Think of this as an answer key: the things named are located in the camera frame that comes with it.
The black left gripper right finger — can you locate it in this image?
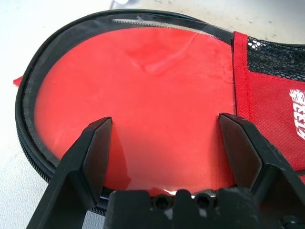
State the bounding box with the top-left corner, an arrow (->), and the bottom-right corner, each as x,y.
219,113 -> 305,229

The red ping-pong paddle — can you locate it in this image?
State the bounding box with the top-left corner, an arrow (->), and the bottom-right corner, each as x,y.
33,26 -> 236,193

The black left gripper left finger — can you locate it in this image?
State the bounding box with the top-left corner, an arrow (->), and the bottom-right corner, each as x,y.
26,116 -> 113,229

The red black paddle case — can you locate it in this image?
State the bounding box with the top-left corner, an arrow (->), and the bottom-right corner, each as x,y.
11,8 -> 305,217

